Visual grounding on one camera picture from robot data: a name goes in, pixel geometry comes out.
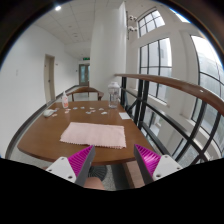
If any clear plastic water bottle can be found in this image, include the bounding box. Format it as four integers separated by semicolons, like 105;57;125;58
108;82;120;108

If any white paper card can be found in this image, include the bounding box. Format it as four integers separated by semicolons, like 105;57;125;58
119;112;131;120

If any wooden handrail with black railing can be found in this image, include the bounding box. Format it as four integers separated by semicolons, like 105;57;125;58
118;74;224;166

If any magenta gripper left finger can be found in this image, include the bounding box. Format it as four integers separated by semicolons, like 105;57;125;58
46;145;95;186

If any white crumpled tissue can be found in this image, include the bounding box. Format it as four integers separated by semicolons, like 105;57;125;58
43;109;57;117

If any wooden chair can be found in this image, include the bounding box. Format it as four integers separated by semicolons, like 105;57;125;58
67;86;105;102

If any white bottle with red label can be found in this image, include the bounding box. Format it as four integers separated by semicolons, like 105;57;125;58
62;91;69;108

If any wooden table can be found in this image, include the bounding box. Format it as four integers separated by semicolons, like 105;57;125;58
18;101;152;166

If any grey double door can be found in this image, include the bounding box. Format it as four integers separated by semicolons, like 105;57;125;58
79;64;90;86

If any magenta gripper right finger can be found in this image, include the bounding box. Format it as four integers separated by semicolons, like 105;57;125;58
134;144;182;184

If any pink towel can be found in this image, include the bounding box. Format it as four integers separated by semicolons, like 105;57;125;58
60;122;126;149

